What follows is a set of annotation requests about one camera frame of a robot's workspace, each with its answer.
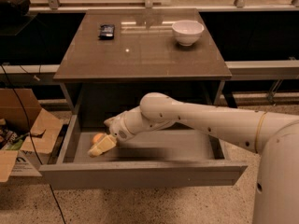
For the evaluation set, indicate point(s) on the orange fruit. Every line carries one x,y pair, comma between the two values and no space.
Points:
97,137

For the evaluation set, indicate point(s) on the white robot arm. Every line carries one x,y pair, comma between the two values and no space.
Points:
274,136

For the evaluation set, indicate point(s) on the brown cardboard box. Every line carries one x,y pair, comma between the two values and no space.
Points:
28,134

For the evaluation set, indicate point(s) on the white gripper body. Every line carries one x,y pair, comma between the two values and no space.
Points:
118,129

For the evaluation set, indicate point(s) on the black object on ledge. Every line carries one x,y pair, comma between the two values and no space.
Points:
13,16

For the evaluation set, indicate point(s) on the grey cabinet counter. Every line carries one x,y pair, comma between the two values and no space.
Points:
143,48

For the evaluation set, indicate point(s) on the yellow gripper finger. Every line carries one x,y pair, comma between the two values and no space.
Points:
106,143

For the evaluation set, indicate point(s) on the dark blue snack packet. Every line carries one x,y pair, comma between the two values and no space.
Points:
106,31

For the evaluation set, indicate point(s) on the white ceramic bowl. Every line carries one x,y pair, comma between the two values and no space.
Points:
187,32

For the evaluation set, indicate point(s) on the open grey top drawer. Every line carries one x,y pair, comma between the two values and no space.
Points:
177,157

